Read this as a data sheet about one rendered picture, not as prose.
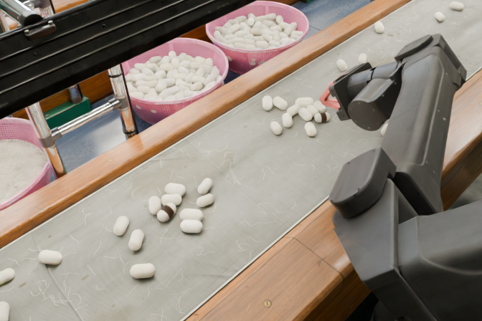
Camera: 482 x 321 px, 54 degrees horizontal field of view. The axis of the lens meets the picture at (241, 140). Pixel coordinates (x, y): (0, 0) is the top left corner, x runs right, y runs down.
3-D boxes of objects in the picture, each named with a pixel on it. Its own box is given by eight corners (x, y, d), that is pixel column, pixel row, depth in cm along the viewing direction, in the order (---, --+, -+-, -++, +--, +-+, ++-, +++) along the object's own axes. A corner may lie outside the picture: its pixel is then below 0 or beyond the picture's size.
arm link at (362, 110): (468, 79, 67) (435, 30, 66) (432, 127, 62) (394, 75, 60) (405, 100, 77) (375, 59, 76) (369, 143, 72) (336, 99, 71)
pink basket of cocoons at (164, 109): (248, 82, 118) (247, 49, 112) (196, 149, 100) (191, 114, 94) (159, 61, 127) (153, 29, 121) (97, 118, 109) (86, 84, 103)
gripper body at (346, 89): (325, 87, 79) (356, 77, 73) (361, 63, 84) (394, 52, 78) (341, 121, 80) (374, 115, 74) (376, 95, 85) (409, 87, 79)
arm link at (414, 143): (457, 294, 35) (374, 187, 34) (392, 309, 39) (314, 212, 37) (475, 75, 68) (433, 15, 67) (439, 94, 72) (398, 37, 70)
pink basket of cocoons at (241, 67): (327, 54, 127) (330, 21, 120) (257, 97, 113) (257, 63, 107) (257, 22, 141) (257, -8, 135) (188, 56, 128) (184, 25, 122)
